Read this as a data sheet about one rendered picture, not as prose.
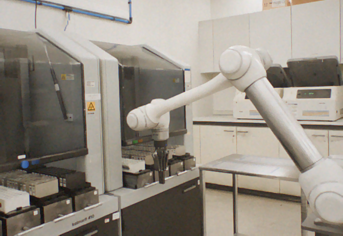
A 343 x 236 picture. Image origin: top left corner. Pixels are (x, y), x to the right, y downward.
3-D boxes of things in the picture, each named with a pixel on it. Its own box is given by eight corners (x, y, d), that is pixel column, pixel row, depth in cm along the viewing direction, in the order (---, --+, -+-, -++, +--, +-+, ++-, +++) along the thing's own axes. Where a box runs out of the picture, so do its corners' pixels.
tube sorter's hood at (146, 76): (66, 141, 213) (62, 40, 210) (132, 130, 263) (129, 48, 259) (125, 147, 183) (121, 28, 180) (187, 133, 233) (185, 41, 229)
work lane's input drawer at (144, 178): (58, 174, 221) (58, 160, 221) (76, 169, 232) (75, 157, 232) (143, 190, 179) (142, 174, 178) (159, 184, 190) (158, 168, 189)
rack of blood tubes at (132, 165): (96, 169, 202) (96, 159, 201) (108, 166, 210) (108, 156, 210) (133, 175, 184) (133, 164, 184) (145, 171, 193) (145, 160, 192)
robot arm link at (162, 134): (147, 129, 177) (148, 140, 178) (161, 129, 172) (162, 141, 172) (158, 127, 185) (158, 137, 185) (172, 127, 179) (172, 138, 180)
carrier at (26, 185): (47, 189, 156) (46, 176, 155) (49, 190, 154) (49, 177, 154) (23, 196, 146) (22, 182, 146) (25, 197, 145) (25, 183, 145)
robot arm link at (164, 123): (156, 127, 186) (142, 129, 174) (155, 98, 185) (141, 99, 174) (173, 127, 180) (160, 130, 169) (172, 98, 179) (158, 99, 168)
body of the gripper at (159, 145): (160, 137, 184) (160, 154, 185) (149, 139, 177) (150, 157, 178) (170, 138, 180) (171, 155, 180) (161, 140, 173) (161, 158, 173)
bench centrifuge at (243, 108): (231, 119, 407) (230, 66, 404) (253, 115, 456) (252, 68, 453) (276, 120, 373) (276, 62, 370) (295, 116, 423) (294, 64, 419)
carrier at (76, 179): (83, 183, 164) (82, 171, 164) (86, 184, 163) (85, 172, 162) (63, 189, 155) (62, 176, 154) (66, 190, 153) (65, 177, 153)
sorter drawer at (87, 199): (-4, 190, 188) (-4, 174, 188) (20, 184, 200) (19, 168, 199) (81, 214, 146) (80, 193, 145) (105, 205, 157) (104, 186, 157)
